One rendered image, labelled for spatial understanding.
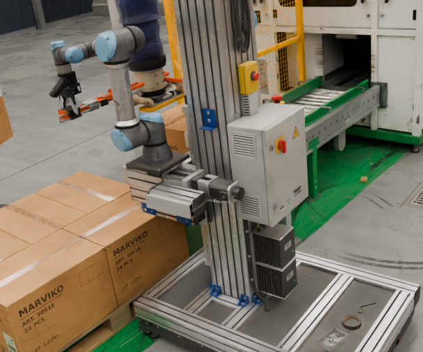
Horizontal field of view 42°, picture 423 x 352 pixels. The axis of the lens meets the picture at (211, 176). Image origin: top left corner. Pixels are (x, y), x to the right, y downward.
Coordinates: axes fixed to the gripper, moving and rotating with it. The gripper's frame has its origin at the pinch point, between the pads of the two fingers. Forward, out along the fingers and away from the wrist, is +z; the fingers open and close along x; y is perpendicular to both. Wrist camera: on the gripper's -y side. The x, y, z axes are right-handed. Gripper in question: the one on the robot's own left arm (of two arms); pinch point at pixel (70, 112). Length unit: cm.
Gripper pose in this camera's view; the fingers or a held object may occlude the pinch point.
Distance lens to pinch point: 293.9
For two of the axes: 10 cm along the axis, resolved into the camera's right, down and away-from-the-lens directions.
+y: 6.1, -3.9, 6.9
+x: -7.8, -1.8, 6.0
